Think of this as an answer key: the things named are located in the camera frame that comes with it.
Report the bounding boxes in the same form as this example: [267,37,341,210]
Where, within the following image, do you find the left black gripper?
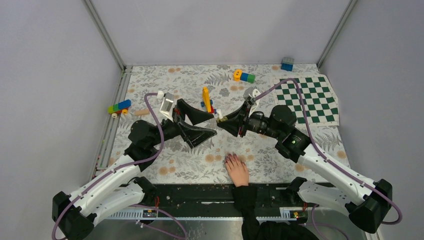
[150,99,218,148]

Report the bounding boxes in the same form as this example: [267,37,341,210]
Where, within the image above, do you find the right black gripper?
[217,100,283,140]

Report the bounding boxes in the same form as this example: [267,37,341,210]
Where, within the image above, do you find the yellow nail polish bottle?
[216,109,228,123]

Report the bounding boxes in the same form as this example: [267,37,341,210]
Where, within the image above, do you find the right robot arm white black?
[217,101,393,234]

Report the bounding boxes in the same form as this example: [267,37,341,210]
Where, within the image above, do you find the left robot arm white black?
[51,99,217,240]

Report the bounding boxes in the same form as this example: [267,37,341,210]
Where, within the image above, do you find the black sleeved forearm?
[232,186,317,240]

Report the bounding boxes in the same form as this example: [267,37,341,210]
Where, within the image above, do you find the person's hand dark nails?
[225,153,249,187]

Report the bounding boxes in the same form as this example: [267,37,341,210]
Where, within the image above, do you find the yellow red toy block car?
[200,86,217,114]

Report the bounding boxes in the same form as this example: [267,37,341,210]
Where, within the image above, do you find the floral patterned table cloth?
[109,64,349,184]

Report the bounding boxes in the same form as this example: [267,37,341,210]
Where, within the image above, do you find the orange blue green block row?
[233,69,256,84]

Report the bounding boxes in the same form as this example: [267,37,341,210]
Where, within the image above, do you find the small beige wooden block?
[134,109,150,117]

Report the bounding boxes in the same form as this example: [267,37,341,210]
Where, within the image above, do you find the green blue block stack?
[107,99,132,119]

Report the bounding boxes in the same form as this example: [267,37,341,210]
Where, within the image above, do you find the grey blue lego bricks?
[280,57,295,72]

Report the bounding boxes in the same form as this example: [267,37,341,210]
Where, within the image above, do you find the green white checkerboard mat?
[271,74,340,127]

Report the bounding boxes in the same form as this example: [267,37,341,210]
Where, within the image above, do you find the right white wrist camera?
[243,87,261,116]

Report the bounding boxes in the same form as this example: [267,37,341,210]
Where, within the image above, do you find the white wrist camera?
[243,87,261,116]
[156,90,175,121]

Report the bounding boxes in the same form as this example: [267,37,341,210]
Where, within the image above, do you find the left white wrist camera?
[156,90,175,121]

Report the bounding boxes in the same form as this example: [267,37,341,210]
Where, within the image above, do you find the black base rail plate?
[123,182,319,220]

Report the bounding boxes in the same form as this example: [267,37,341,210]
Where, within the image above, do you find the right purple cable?
[253,78,404,226]

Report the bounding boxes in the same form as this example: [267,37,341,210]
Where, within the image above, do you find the purple cable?
[51,92,166,240]
[253,78,404,226]

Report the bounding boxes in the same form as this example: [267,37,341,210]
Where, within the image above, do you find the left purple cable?
[51,92,166,240]

